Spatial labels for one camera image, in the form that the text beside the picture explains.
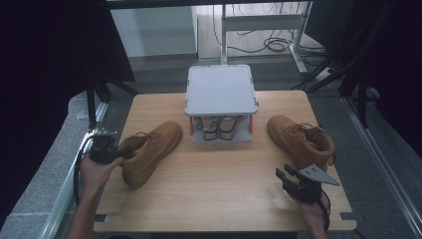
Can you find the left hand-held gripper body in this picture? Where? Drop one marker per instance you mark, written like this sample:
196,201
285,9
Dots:
103,149

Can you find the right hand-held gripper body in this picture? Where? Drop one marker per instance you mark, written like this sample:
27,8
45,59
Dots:
308,189

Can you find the tan suede boot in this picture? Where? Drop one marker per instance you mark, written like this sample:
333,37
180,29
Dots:
152,152
295,139

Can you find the person's right hand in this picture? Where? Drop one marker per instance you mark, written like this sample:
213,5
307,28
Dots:
315,210

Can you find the person's left hand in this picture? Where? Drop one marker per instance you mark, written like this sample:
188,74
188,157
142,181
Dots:
96,176

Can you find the black stand legs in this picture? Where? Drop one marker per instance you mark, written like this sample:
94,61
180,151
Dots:
91,99
361,106

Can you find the grey foam ledge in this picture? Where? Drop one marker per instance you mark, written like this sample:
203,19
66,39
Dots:
36,186

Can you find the white power strip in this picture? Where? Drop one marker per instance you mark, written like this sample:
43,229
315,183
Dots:
323,74

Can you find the black curtain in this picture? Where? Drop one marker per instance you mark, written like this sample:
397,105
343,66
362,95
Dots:
394,66
49,49

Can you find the aluminium rail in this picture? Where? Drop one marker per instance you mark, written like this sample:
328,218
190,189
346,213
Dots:
63,199
381,166

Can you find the white metal desk frame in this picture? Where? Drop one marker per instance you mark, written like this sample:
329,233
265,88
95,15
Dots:
262,22

